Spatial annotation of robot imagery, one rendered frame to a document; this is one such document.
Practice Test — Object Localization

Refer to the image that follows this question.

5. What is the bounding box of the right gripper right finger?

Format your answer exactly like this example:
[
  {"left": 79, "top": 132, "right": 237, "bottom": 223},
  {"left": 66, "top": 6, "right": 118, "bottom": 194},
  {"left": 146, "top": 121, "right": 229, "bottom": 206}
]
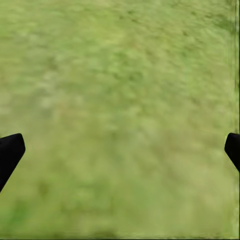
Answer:
[{"left": 224, "top": 133, "right": 240, "bottom": 172}]

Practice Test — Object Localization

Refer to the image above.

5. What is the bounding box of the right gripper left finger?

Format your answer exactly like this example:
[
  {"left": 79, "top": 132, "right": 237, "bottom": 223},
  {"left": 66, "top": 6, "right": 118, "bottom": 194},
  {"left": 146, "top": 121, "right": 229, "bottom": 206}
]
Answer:
[{"left": 0, "top": 133, "right": 26, "bottom": 192}]

